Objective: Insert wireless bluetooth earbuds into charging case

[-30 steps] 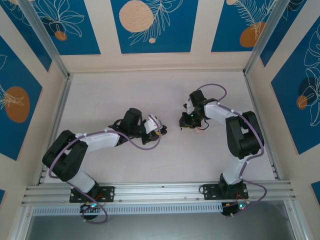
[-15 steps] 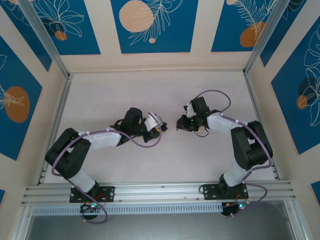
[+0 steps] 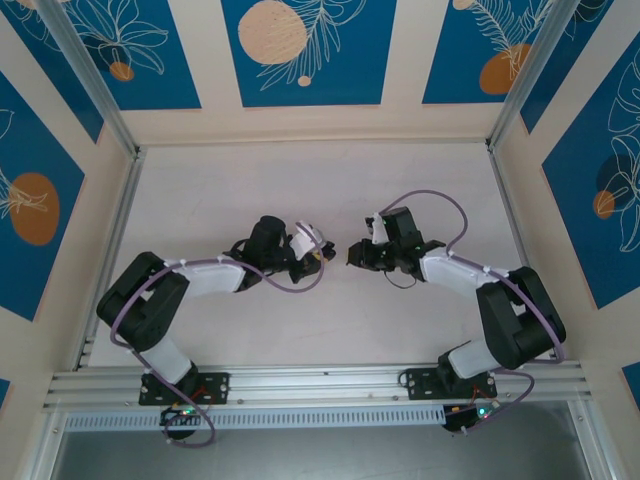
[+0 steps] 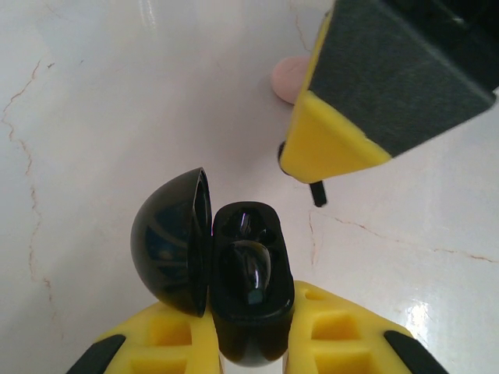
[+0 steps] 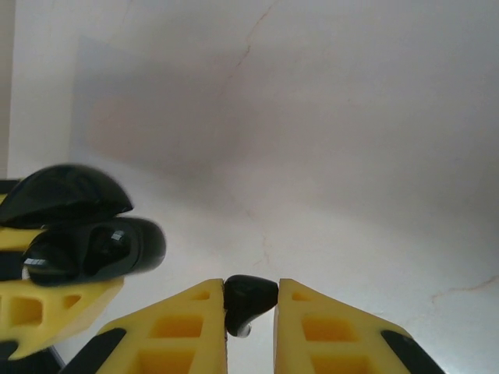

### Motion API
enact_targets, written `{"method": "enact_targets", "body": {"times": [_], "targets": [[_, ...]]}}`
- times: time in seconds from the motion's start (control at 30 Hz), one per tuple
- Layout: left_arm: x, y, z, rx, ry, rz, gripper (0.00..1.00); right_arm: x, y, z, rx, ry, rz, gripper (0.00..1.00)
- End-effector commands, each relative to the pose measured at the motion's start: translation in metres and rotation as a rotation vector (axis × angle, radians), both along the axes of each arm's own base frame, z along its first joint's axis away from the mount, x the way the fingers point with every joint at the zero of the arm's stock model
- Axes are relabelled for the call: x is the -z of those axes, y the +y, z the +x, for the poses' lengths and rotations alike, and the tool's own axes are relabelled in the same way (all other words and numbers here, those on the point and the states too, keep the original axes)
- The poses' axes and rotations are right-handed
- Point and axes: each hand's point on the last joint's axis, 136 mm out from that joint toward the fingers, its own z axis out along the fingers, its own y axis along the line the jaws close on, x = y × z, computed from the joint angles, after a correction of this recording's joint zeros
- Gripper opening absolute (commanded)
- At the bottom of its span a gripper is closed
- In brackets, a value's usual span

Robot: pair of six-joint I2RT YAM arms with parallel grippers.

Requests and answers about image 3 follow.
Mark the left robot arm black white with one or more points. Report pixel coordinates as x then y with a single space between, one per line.
210 277

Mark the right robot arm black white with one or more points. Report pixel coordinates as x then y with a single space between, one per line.
505 315

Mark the grey metal sheet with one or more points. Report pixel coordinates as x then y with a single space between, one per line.
320 455

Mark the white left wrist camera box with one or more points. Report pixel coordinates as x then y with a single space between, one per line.
302 245

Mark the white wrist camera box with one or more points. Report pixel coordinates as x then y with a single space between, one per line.
302 245
376 230

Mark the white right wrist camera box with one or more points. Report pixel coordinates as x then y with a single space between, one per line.
376 230

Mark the aluminium side rail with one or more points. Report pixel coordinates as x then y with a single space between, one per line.
506 175
112 250

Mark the long aluminium base rail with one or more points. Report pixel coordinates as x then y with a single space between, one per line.
320 385

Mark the aluminium frame post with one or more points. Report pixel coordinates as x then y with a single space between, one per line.
96 80
534 75

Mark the aluminium frame leg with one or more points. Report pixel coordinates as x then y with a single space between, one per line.
595 440
42 445

